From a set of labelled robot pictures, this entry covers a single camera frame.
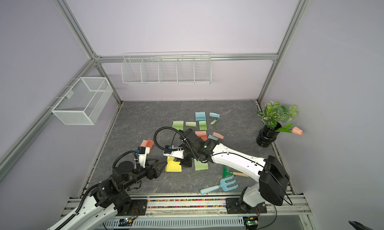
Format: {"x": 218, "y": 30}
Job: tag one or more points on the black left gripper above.
{"x": 156, "y": 173}

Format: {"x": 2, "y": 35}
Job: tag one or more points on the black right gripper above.
{"x": 185, "y": 163}

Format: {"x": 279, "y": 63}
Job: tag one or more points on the salmon memo pad front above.
{"x": 202, "y": 134}

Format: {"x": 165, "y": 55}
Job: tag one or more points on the torn light blue page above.
{"x": 214, "y": 115}
{"x": 211, "y": 137}

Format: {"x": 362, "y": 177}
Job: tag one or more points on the light green memo pad small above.
{"x": 203, "y": 125}

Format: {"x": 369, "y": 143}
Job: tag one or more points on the torn salmon page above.
{"x": 217, "y": 135}

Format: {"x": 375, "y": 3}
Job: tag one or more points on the yellow memo pad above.
{"x": 173, "y": 166}

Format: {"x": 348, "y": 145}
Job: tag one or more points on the light blue memo pad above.
{"x": 200, "y": 116}

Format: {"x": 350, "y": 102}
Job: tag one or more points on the red memo pad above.
{"x": 147, "y": 143}

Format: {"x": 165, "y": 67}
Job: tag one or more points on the light green memo pad front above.
{"x": 178, "y": 125}

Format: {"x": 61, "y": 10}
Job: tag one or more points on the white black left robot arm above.
{"x": 110, "y": 197}

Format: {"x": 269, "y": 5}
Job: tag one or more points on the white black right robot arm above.
{"x": 269, "y": 174}

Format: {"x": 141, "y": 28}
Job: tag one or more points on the green toy rake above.
{"x": 227, "y": 173}

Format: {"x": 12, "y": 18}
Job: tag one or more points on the light blue toy fork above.
{"x": 226, "y": 184}

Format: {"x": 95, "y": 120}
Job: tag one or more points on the black plant pot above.
{"x": 267, "y": 136}

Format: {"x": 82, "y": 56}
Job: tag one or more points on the green artificial plant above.
{"x": 274, "y": 113}

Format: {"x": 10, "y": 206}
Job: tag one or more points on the pink artificial tulip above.
{"x": 290, "y": 129}

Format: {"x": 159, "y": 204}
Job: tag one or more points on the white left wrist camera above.
{"x": 142, "y": 155}

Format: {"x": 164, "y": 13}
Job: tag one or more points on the white wire shelf basket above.
{"x": 167, "y": 68}

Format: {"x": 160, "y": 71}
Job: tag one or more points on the white wire basket left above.
{"x": 83, "y": 103}

